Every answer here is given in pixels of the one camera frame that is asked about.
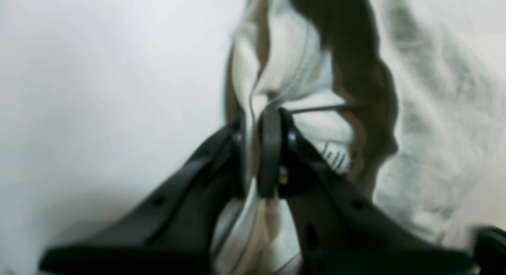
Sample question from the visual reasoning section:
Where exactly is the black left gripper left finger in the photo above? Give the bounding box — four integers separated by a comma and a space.
39, 113, 245, 275

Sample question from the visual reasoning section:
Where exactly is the grey t-shirt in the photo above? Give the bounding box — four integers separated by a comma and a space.
213, 0, 505, 275

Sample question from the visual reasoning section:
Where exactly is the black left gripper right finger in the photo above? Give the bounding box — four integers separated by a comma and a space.
258, 109, 473, 275

